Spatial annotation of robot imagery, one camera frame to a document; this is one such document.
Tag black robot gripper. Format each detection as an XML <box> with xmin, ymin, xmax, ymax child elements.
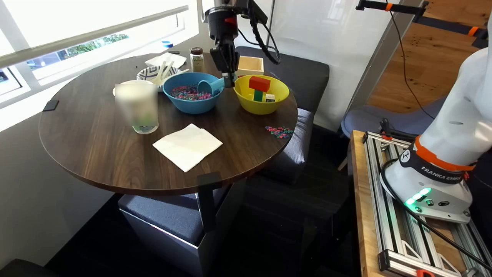
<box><xmin>206</xmin><ymin>6</ymin><xmax>238</xmax><ymax>72</ymax></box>

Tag blue scoop spoon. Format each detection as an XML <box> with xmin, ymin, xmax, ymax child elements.
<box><xmin>197</xmin><ymin>74</ymin><xmax>232</xmax><ymax>95</ymax></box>

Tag blue plastic bowl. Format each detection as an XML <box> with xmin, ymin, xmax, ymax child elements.
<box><xmin>163</xmin><ymin>72</ymin><xmax>225</xmax><ymax>115</ymax></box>

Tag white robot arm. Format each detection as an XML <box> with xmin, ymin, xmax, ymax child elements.
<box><xmin>380</xmin><ymin>44</ymin><xmax>492</xmax><ymax>223</ymax></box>

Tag white wooden box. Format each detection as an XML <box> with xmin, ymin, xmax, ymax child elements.
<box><xmin>237</xmin><ymin>55</ymin><xmax>264</xmax><ymax>75</ymax></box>

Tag coloured beads in bowl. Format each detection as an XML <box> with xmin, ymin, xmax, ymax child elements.
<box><xmin>171</xmin><ymin>86</ymin><xmax>212</xmax><ymax>101</ymax></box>

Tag yellow plastic bowl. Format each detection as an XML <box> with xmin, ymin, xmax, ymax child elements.
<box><xmin>234</xmin><ymin>74</ymin><xmax>289</xmax><ymax>115</ymax></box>

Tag small glass jar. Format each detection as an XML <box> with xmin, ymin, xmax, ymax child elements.
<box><xmin>189</xmin><ymin>46</ymin><xmax>205</xmax><ymax>72</ymax></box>

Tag orange red block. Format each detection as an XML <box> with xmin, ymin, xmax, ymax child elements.
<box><xmin>249</xmin><ymin>75</ymin><xmax>271</xmax><ymax>92</ymax></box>

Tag green block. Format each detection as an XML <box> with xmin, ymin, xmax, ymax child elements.
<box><xmin>254</xmin><ymin>91</ymin><xmax>263</xmax><ymax>101</ymax></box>

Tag white picture cube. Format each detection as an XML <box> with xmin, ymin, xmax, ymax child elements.
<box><xmin>264</xmin><ymin>94</ymin><xmax>275</xmax><ymax>101</ymax></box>

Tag patterned paper cup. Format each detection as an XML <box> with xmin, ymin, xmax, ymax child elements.
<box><xmin>112</xmin><ymin>80</ymin><xmax>158</xmax><ymax>134</ymax></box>

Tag spilled coloured beads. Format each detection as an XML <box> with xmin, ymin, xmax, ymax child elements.
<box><xmin>266</xmin><ymin>126</ymin><xmax>294</xmax><ymax>140</ymax></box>

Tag white paper napkin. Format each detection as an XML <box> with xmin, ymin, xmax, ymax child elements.
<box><xmin>154</xmin><ymin>123</ymin><xmax>223</xmax><ymax>172</ymax></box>

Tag round wooden table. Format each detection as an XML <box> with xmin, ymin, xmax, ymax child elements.
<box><xmin>38</xmin><ymin>57</ymin><xmax>297</xmax><ymax>195</ymax></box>

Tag black table edge clip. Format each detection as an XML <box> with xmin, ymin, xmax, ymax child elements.
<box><xmin>43</xmin><ymin>100</ymin><xmax>60</xmax><ymax>112</ymax></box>

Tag dark grey ottoman seat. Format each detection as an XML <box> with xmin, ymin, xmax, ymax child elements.
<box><xmin>117</xmin><ymin>178</ymin><xmax>248</xmax><ymax>275</ymax></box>

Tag black camera boom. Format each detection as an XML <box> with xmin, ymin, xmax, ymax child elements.
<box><xmin>355</xmin><ymin>0</ymin><xmax>489</xmax><ymax>49</ymax></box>

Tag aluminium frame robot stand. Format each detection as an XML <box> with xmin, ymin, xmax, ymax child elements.
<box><xmin>355</xmin><ymin>132</ymin><xmax>490</xmax><ymax>277</ymax></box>

